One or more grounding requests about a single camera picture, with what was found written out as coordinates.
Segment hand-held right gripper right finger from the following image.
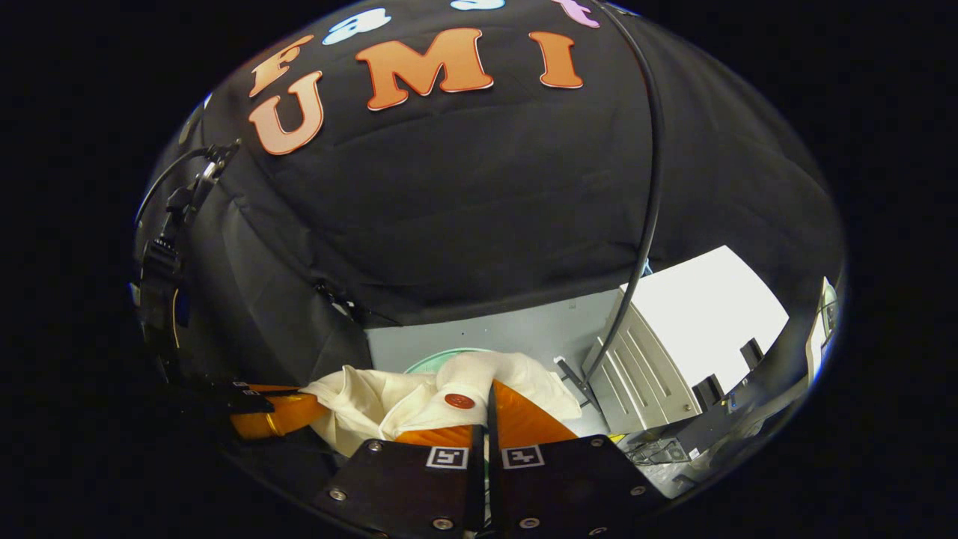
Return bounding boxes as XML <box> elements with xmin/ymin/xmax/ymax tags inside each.
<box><xmin>488</xmin><ymin>380</ymin><xmax>667</xmax><ymax>539</ymax></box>

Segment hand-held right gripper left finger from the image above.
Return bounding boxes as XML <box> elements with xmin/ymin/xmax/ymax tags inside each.
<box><xmin>314</xmin><ymin>423</ymin><xmax>487</xmax><ymax>539</ymax></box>

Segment cream button shirt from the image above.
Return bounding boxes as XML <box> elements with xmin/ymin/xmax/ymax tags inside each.
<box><xmin>299</xmin><ymin>352</ymin><xmax>583</xmax><ymax>457</ymax></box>

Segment green laundry hamper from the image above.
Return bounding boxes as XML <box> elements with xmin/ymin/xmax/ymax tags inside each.
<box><xmin>404</xmin><ymin>348</ymin><xmax>495</xmax><ymax>375</ymax></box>

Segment black clothes rack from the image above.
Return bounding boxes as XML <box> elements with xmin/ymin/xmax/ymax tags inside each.
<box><xmin>554</xmin><ymin>2</ymin><xmax>667</xmax><ymax>411</ymax></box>

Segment white ribbed case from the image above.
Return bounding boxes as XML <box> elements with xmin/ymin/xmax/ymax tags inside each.
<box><xmin>582</xmin><ymin>246</ymin><xmax>790</xmax><ymax>435</ymax></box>

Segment black backdrop cloth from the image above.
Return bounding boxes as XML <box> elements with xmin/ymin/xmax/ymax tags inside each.
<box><xmin>135</xmin><ymin>0</ymin><xmax>846</xmax><ymax>390</ymax></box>

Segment white side table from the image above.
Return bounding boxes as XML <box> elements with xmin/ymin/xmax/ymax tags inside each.
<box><xmin>805</xmin><ymin>277</ymin><xmax>839</xmax><ymax>383</ymax></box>

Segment black floor cables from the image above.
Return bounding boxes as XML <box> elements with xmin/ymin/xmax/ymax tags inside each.
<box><xmin>621</xmin><ymin>438</ymin><xmax>686</xmax><ymax>469</ymax></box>

